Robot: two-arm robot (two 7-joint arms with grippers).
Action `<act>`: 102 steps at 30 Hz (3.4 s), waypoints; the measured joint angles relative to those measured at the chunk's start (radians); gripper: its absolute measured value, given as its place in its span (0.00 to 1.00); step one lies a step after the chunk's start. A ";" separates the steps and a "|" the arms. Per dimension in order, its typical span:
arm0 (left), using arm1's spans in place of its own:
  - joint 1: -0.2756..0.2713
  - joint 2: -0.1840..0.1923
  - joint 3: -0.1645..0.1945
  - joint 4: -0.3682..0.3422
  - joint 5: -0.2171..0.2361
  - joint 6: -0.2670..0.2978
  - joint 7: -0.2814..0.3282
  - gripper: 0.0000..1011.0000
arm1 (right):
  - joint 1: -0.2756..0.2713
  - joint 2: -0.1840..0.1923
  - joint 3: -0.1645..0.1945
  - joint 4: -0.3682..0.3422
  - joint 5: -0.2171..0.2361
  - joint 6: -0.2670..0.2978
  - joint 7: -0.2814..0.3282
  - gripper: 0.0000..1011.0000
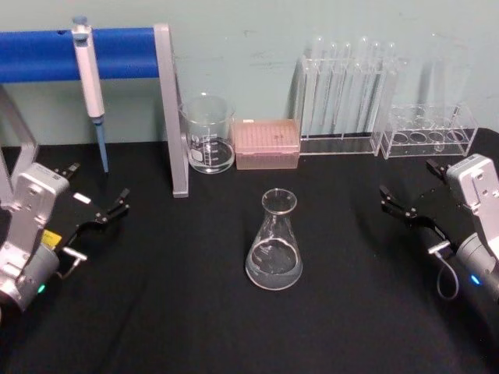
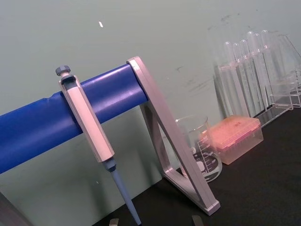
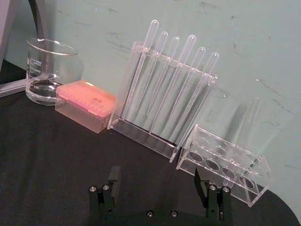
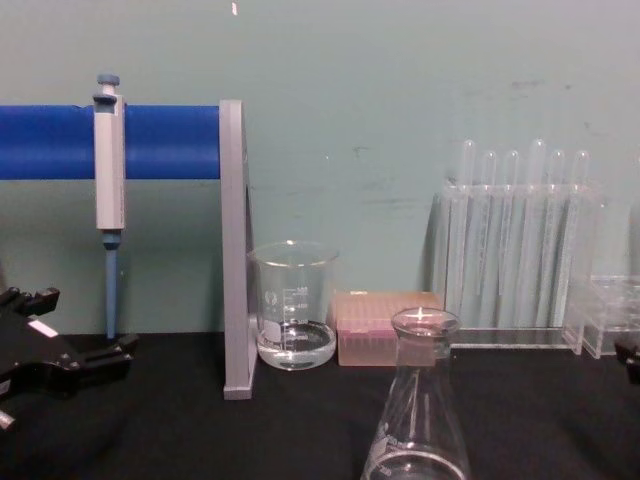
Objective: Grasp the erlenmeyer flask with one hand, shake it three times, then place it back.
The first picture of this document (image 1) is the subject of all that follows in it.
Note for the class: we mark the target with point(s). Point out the white pipette with blue tip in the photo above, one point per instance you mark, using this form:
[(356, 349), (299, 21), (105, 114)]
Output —
[(89, 78)]

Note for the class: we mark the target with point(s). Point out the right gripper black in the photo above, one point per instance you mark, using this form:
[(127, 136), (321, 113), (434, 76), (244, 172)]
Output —
[(438, 218)]

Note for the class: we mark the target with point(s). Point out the black table cloth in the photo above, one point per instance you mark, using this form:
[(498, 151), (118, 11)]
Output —
[(187, 311)]

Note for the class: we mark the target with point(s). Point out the wide clear glass tube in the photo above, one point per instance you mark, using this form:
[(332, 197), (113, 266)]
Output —
[(437, 78)]

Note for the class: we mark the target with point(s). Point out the clear glass beaker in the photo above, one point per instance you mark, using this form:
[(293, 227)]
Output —
[(208, 136)]

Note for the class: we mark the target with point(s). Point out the pipette stand with blue bar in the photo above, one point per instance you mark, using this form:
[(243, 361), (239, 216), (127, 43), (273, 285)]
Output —
[(39, 54)]

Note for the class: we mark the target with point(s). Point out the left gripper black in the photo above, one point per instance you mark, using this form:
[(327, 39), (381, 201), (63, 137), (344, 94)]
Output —
[(83, 216)]

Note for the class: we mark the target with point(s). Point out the clear glass conical flask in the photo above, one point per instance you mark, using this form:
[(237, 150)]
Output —
[(274, 257)]

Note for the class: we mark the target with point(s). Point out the clear glass test tube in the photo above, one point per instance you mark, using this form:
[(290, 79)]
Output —
[(376, 78), (364, 74), (332, 78), (390, 66), (346, 78), (319, 70)]

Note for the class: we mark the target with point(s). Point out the low clear rack with holes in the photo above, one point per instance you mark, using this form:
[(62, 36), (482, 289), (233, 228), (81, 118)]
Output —
[(425, 146)]

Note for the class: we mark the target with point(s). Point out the tall clear test tube rack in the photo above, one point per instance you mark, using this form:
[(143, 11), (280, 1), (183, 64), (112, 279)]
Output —
[(343, 144)]

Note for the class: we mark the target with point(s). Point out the pink pipette tip box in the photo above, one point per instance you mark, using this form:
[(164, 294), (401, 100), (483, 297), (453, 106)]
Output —
[(267, 146)]

